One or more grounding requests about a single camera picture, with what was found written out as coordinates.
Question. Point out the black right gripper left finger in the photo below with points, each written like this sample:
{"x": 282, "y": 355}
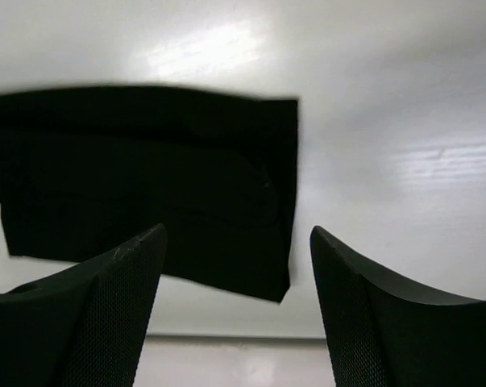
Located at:
{"x": 85, "y": 325}

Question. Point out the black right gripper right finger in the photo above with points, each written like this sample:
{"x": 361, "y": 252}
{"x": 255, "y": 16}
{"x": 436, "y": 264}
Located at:
{"x": 384, "y": 329}

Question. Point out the black skirt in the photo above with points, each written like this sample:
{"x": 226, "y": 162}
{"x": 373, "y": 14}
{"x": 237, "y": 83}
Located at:
{"x": 84, "y": 169}

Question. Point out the aluminium table edge rail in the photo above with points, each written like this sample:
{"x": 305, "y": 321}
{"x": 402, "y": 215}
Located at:
{"x": 237, "y": 340}

